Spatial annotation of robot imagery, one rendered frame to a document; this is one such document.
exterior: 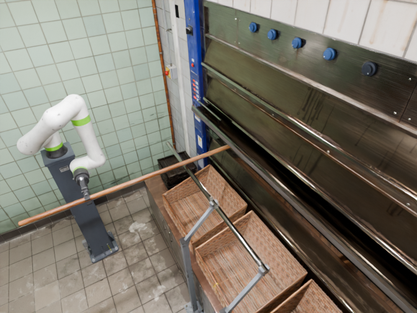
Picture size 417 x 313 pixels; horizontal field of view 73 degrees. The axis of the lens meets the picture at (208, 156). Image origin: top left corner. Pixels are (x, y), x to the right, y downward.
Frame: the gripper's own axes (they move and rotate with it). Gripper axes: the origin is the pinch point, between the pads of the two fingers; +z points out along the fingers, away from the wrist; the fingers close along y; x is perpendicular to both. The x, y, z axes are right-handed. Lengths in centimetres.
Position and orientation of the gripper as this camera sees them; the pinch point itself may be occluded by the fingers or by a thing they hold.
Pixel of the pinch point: (87, 198)
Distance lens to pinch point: 185.1
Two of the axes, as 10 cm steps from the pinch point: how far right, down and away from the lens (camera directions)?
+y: 0.4, 7.8, 6.2
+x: -8.8, 3.3, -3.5
